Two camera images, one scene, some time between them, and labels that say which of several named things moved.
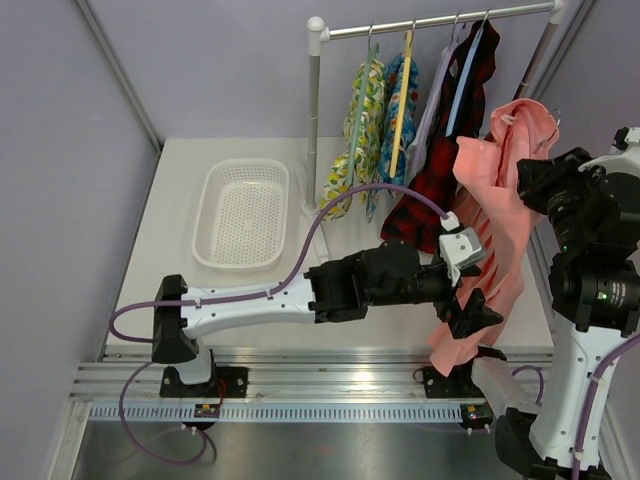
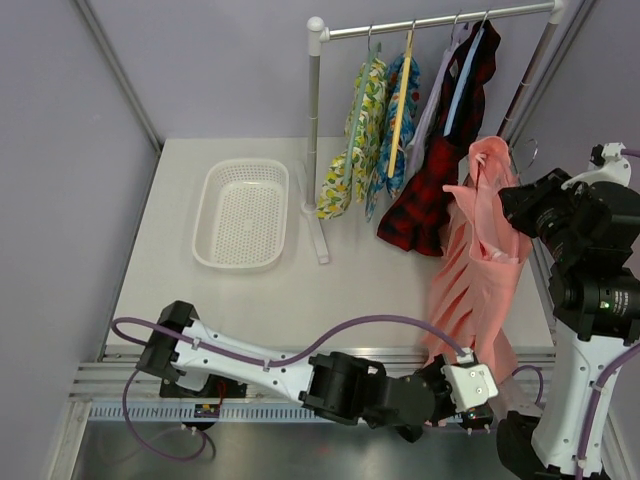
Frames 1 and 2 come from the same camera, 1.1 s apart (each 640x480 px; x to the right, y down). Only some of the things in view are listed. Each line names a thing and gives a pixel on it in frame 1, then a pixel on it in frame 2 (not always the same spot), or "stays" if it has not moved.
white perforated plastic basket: x=243 y=215 stays
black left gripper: x=473 y=316 → x=439 y=376
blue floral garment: x=380 y=177 stays
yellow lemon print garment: x=363 y=126 stays
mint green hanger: x=362 y=109 stays
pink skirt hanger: x=551 y=135 → x=489 y=156
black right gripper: x=538 y=178 → x=522 y=201
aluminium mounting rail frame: x=299 y=373 stays
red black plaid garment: x=411 y=225 stays
